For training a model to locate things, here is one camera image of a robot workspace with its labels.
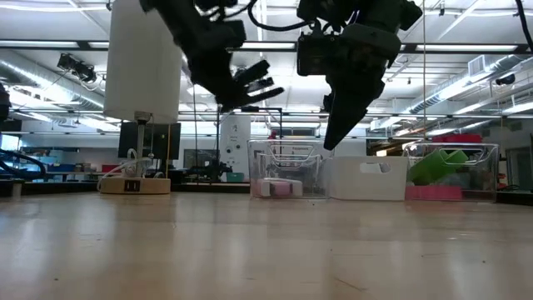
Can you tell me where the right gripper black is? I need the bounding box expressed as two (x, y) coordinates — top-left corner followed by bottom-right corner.
(323, 23), (402, 152)

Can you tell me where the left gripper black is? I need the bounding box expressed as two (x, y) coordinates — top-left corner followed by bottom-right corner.
(187, 45), (286, 113)

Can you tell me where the pink tape roll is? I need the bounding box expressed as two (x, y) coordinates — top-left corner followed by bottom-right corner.
(404, 185), (463, 202)

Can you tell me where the white cabinet with dials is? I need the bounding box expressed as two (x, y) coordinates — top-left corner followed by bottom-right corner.
(219, 114), (252, 183)

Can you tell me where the white plastic bin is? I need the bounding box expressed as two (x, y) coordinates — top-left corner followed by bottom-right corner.
(330, 155), (410, 202)

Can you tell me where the clear plastic bin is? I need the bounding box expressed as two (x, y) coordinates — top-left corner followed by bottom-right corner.
(401, 142), (500, 203)
(247, 138), (334, 200)

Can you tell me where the black computer monitor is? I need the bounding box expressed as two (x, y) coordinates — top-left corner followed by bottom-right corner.
(117, 121), (182, 161)

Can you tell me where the white shade lamp wooden base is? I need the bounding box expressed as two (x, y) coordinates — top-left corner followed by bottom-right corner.
(97, 0), (183, 196)

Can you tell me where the red box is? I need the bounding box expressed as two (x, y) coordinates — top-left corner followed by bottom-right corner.
(432, 132), (484, 145)

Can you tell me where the black ceiling mounted device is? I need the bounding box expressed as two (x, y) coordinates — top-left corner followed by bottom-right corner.
(57, 52), (97, 83)

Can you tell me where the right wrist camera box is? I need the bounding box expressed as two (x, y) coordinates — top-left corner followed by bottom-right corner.
(296, 33), (334, 78)

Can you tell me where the black right arm cable loop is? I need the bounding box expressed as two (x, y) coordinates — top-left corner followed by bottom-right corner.
(247, 0), (321, 33)

